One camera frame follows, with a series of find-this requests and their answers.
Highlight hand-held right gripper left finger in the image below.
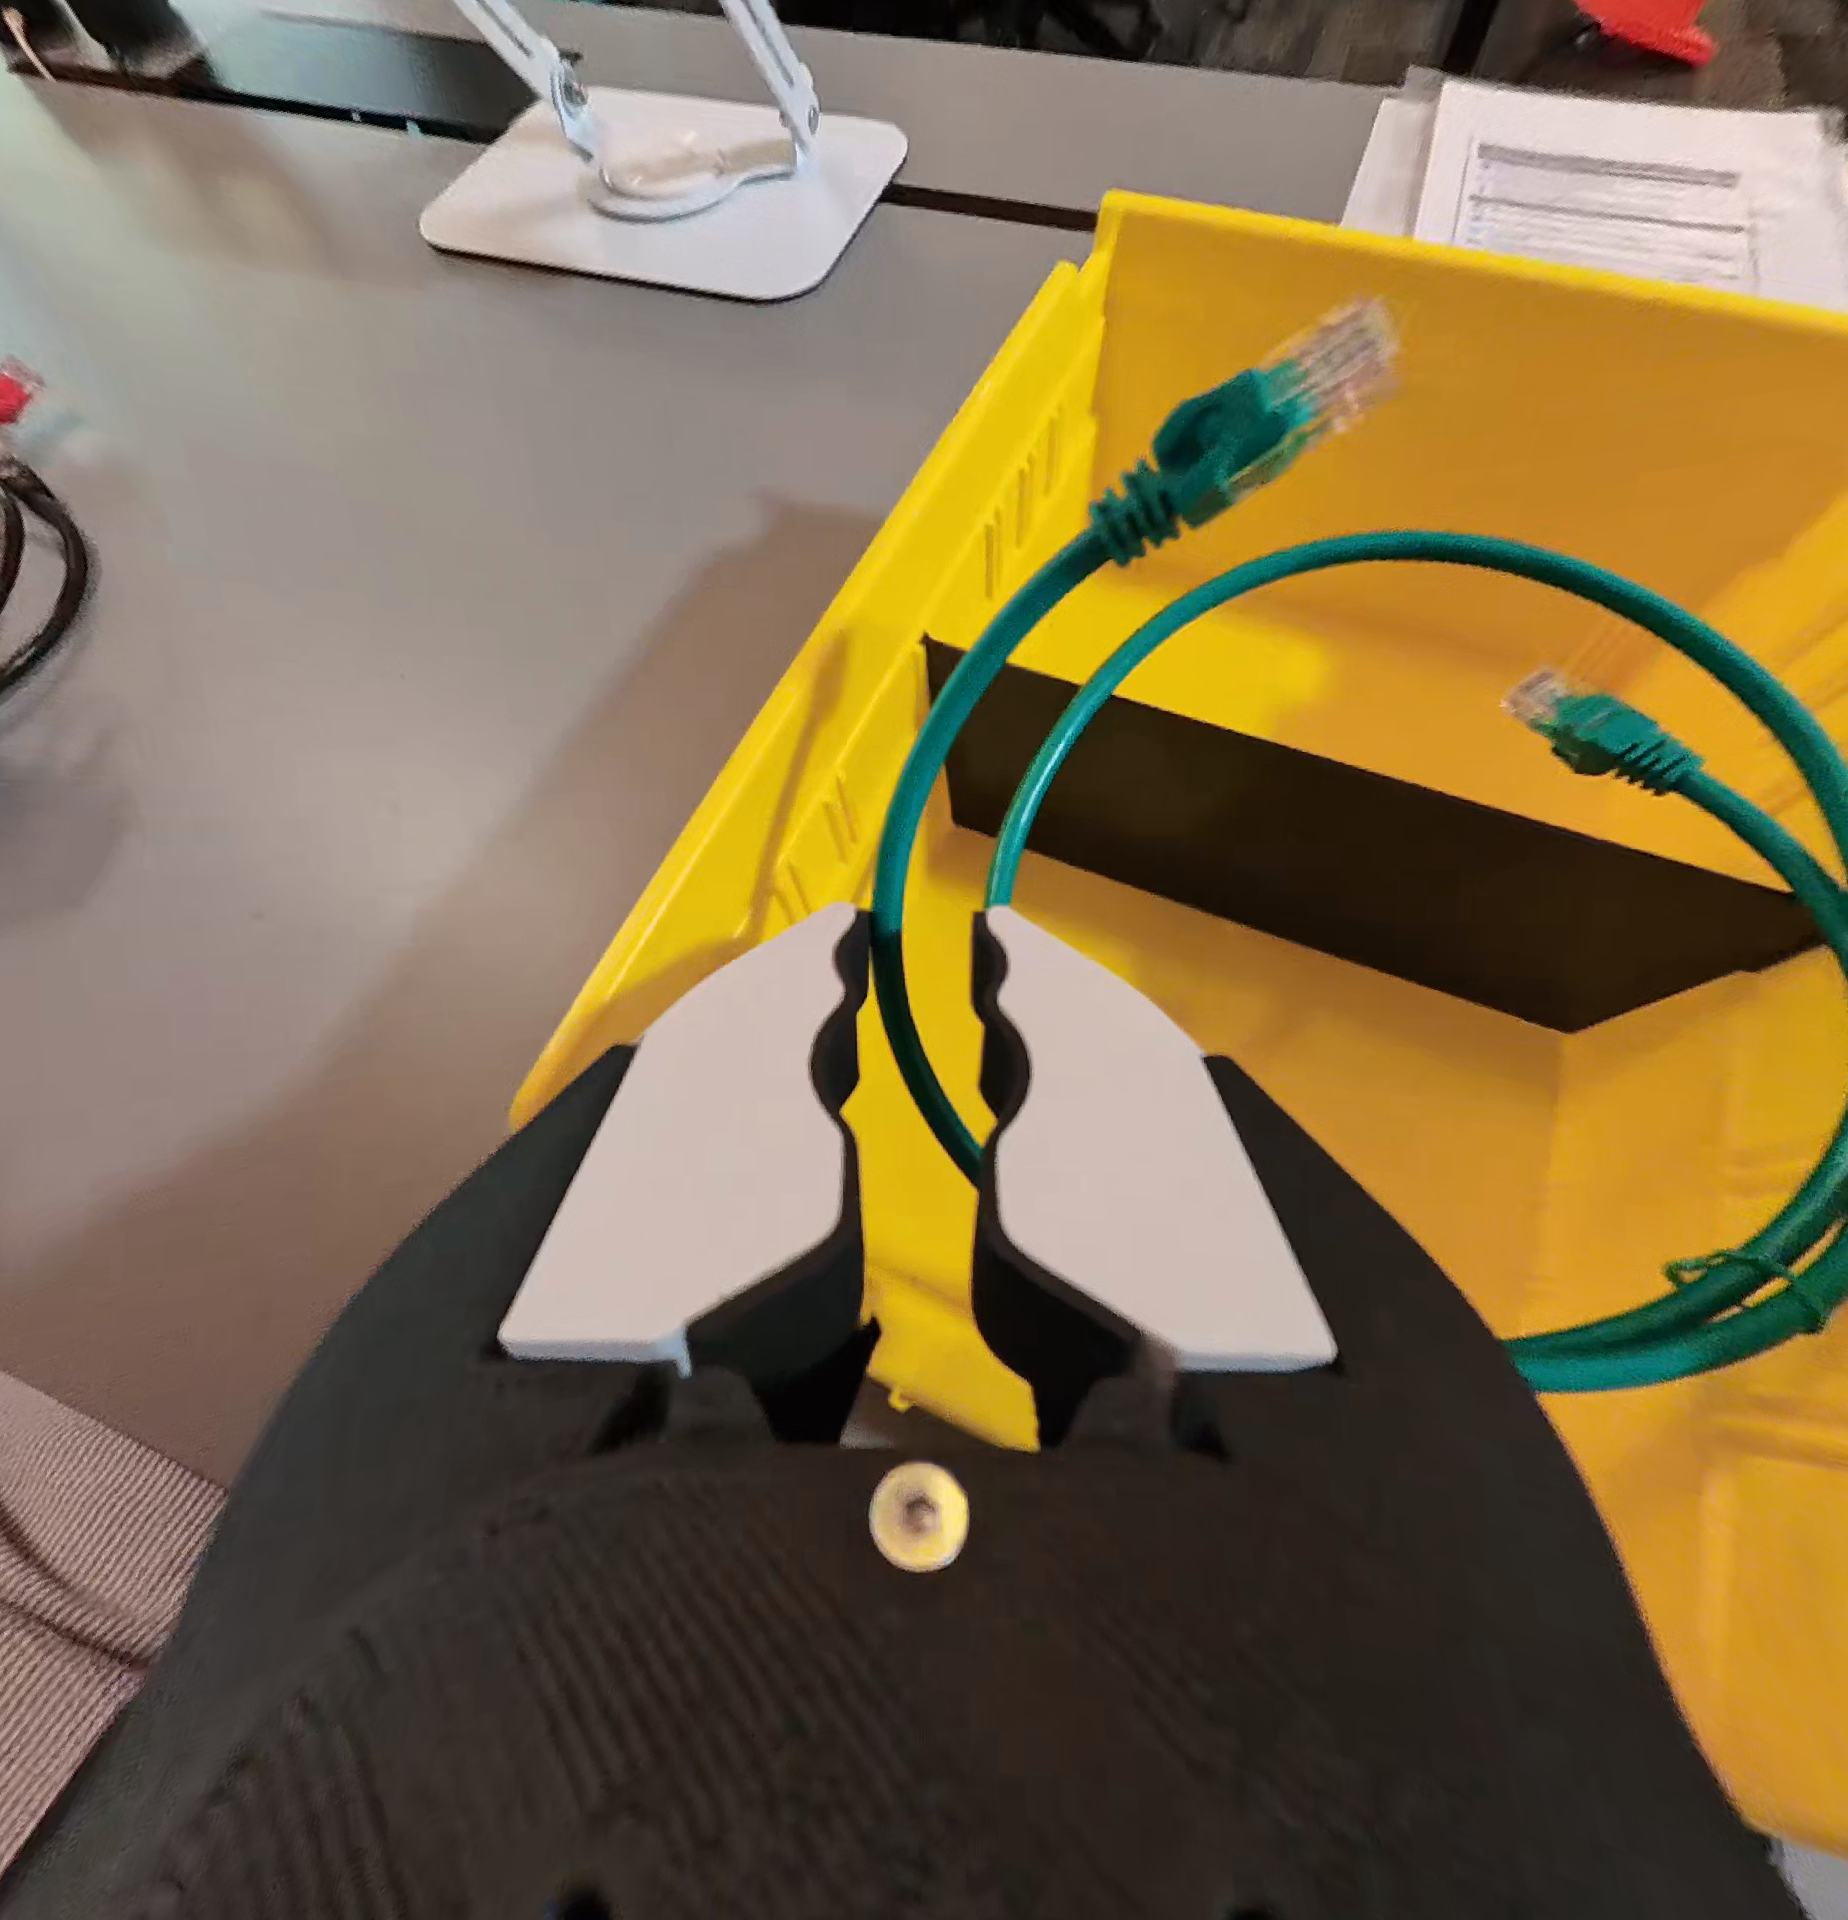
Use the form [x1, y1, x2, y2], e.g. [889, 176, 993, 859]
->
[500, 904, 878, 1441]

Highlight black ethernet cable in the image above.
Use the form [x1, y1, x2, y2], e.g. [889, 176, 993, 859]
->
[0, 457, 92, 722]

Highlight yellow plastic bin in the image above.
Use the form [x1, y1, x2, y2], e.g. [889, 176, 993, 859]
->
[505, 185, 1848, 1868]

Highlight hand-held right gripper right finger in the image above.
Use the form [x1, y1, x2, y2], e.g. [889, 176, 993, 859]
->
[971, 907, 1338, 1449]

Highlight orange traffic cone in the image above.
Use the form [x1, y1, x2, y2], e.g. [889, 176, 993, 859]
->
[1575, 0, 1722, 69]

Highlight green ethernet cable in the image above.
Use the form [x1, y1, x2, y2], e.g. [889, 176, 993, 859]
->
[868, 292, 1848, 1397]

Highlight printed paper sheet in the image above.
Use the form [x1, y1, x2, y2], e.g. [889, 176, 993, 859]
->
[1341, 65, 1848, 316]

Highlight white monitor stand base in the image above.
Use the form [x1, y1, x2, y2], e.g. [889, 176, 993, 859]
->
[417, 0, 910, 301]

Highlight grey desk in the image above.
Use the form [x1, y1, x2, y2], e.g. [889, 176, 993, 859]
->
[0, 29, 1848, 1920]

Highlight black bin divider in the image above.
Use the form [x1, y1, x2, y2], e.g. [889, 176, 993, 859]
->
[923, 635, 1826, 1035]

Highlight black desk mat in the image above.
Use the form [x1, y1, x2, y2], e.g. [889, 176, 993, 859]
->
[8, 14, 565, 144]

